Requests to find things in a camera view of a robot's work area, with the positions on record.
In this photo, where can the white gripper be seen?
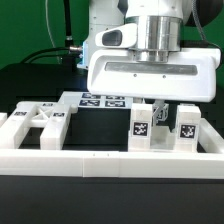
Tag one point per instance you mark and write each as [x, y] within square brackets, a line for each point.
[146, 61]

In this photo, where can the white chair seat part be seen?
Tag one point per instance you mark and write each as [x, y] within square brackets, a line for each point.
[162, 139]

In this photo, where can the white chair back part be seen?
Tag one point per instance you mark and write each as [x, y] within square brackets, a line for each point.
[53, 118]

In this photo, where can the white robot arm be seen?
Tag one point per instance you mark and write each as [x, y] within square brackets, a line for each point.
[191, 15]

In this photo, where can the white tag sheet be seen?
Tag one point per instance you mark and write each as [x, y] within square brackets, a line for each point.
[87, 100]

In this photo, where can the white U-shaped obstacle frame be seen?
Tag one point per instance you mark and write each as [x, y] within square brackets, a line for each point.
[29, 162]

